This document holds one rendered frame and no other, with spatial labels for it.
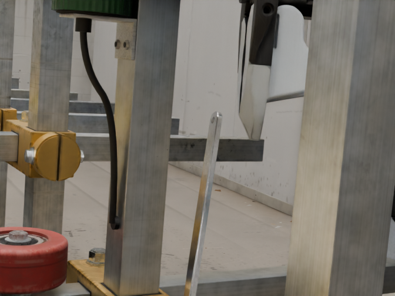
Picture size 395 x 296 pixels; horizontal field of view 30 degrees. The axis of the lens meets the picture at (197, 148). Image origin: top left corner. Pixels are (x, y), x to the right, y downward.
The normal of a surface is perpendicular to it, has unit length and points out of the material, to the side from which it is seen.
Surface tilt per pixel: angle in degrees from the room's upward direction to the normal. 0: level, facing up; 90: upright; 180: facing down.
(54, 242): 0
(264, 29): 104
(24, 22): 90
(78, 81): 90
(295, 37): 84
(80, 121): 90
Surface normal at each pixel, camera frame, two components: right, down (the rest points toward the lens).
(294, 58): 0.07, 0.03
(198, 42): -0.90, -0.02
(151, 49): 0.47, 0.15
